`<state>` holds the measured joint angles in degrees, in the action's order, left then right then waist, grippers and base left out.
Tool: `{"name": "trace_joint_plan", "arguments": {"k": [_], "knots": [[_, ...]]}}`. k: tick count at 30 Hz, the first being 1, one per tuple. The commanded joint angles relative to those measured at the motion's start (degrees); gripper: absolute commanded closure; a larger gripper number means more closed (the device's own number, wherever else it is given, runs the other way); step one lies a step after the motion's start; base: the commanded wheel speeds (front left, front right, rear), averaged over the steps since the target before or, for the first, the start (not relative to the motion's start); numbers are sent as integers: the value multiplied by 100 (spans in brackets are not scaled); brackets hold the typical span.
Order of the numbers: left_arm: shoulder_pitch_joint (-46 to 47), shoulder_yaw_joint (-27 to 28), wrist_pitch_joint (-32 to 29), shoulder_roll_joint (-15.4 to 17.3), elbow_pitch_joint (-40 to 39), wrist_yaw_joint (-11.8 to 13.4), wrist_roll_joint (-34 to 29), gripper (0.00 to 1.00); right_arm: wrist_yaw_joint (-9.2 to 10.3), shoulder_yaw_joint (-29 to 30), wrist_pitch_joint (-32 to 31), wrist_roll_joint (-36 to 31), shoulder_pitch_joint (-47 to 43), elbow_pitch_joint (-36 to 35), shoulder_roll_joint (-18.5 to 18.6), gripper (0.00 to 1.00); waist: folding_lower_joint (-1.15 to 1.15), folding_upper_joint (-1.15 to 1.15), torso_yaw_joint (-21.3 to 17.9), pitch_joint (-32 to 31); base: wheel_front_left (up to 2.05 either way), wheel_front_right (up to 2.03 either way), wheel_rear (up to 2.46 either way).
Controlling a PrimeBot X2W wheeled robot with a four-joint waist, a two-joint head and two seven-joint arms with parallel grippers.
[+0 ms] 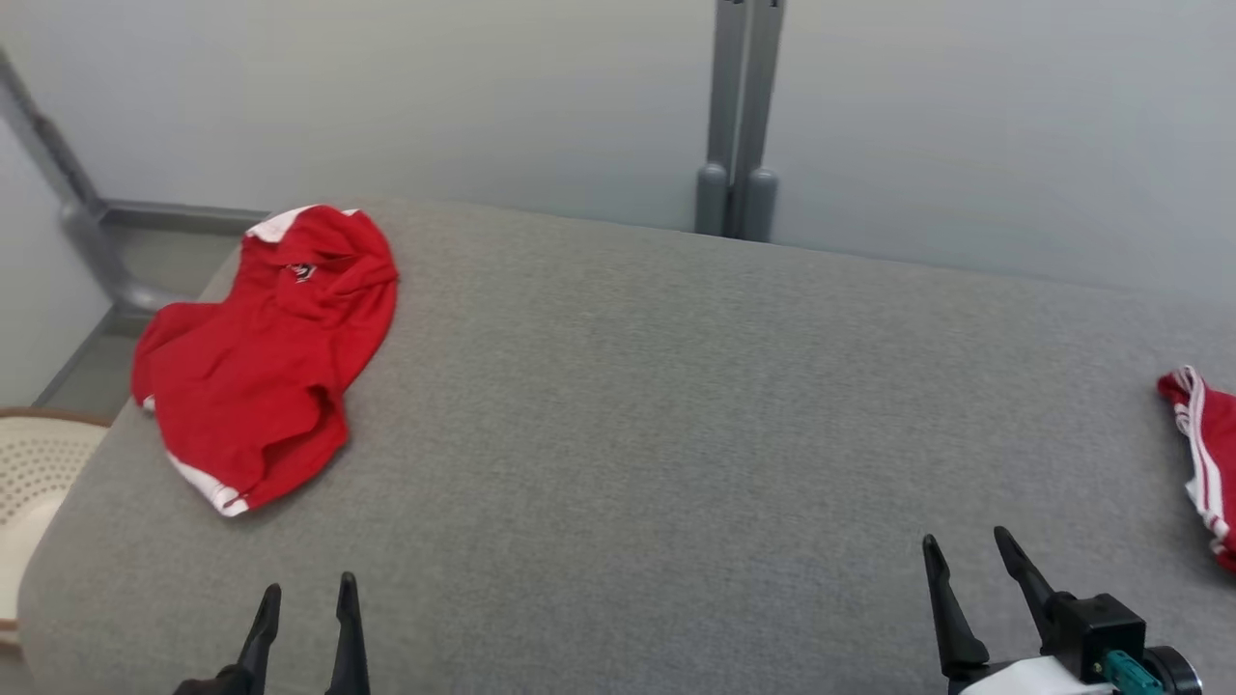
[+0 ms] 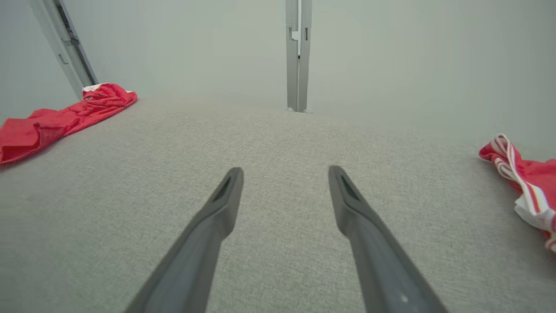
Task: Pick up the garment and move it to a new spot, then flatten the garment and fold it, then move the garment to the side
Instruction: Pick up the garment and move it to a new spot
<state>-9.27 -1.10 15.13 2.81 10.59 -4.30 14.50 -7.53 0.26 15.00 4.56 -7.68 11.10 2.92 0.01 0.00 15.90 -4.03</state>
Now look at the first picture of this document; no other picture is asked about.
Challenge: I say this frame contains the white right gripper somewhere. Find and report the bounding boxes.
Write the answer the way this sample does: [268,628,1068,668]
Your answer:
[922,526,1113,695]

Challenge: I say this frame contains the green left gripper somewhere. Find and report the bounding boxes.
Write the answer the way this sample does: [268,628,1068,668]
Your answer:
[172,571,372,695]

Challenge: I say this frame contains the red shorts with white trim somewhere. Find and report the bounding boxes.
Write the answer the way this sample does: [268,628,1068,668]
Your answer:
[130,203,400,518]

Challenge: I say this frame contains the red basketball jersey number 23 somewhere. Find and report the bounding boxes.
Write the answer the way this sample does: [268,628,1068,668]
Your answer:
[1157,365,1236,574]

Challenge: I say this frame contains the cream perforated laundry basket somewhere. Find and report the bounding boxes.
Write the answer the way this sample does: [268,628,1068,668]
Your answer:
[0,407,110,648]

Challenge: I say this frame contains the grey fabric sofa cushion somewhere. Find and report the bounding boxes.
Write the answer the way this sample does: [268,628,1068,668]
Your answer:
[17,198,1236,695]

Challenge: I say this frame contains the grey metal frame rail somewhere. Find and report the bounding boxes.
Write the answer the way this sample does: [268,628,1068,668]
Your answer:
[0,48,273,321]

